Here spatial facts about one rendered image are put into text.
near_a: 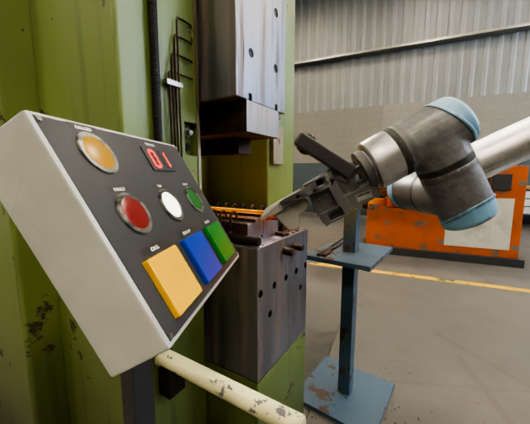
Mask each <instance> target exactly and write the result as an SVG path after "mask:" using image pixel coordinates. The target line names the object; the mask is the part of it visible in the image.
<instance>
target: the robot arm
mask: <svg viewBox="0 0 530 424"><path fill-rule="evenodd" d="M479 135H480V126H479V121H478V119H477V117H476V115H475V114H474V112H473V110H472V109H471V108H470V107H469V106H468V105H467V104H466V103H464V102H462V101H461V100H459V99H456V98H452V97H444V98H440V99H438V100H436V101H434V102H432V103H430V104H426V105H424V106H422V107H421V108H420V109H419V110H417V111H416V112H414V113H413V114H410V115H408V116H407V117H405V118H404V119H402V120H400V121H398V122H396V123H395V124H393V125H391V126H390V127H388V128H386V129H385V130H382V131H380V132H379V133H377V134H375V135H373V136H371V137H369V138H368V139H367V140H364V141H363V142H361V143H359V144H358V150H357V151H355V152H354V153H353V154H352V155H351V157H352V162H353V164H354V165H353V164H352V163H350V162H348V161H346V160H345V159H343V158H342V157H340V156H338V155H337V154H336V153H335V152H333V151H331V150H330V149H328V148H327V147H325V146H323V145H322V144H321V143H319V142H318V141H317V140H316V138H315V137H314V136H313V135H311V134H306V133H304V132H300V133H299V134H298V136H297V138H296V139H295V141H294V145H295V146H296V148H297V150H298V151H299V152H300V153H301V154H303V155H310V156H312V157H313V158H315V159H316V160H317V161H319V162H321V163H322V164H324V165H325V166H327V167H329V169H326V171H325V172H323V173H322V174H321V175H319V176H317V177H315V178H313V179H311V180H310V181H309V182H307V183H305V184H303V187H302V188H299V189H297V190H296V191H294V192H292V193H291V194H289V195H287V196H286V197H284V198H282V199H280V200H279V201H277V202H276V203H274V204H272V205H270V206H269V207H267V208H266V209H265V210H264V212H263V213H262V215H261V217H260V218H261V220H264V219H266V218H267V217H269V216H271V215H275V216H276V217H277V218H278V219H279V220H280V221H281V222H282V223H283V224H284V225H285V227H286V228H287V229H289V230H290V231H294V230H296V229H298V228H299V214H300V213H302V212H304V211H305V210H307V209H308V206H309V203H308V200H307V198H306V197H308V196H309V198H310V200H311V202H312V205H313V208H314V210H315V212H316V213H317V215H318V217H320V218H321V220H322V222H323V224H325V225H326V226H328V225H329V224H331V223H333V222H335V221H337V220H339V219H341V218H343V217H344V216H346V215H349V214H351V213H352V212H353V210H354V209H356V208H357V207H359V206H361V205H363V204H366V203H367V202H368V201H370V200H372V199H375V198H377V197H378V196H380V195H382V192H381V190H380V188H379V187H381V188H386V187H387V193H388V196H389V198H390V201H391V202H392V203H393V204H394V205H396V206H398V207H400V208H402V209H411V210H415V211H420V212H423V213H425V214H429V215H436V216H437V217H438V219H439V224H440V225H442V227H443V228H444V229H445V230H448V231H462V230H467V229H470V228H473V227H476V226H478V225H482V224H484V223H485V222H486V221H488V220H490V219H492V218H493V217H494V216H495V215H496V214H497V212H498V210H499V205H498V203H497V201H496V194H495V193H493V191H492V189H491V187H490V184H489V182H488V180H487V178H490V177H492V176H494V175H496V174H498V173H500V172H503V171H505V170H507V169H509V168H511V167H514V166H516V165H518V164H520V163H522V162H524V161H527V160H529V159H530V116H529V117H527V118H525V119H522V120H520V121H518V122H516V123H515V124H513V125H509V126H507V127H506V128H504V129H501V130H498V131H497V132H495V133H493V134H490V135H487V136H486V137H484V138H481V139H479V140H477V138H478V136H479ZM356 175H358V176H359V179H358V180H356V179H355V176H356Z"/></svg>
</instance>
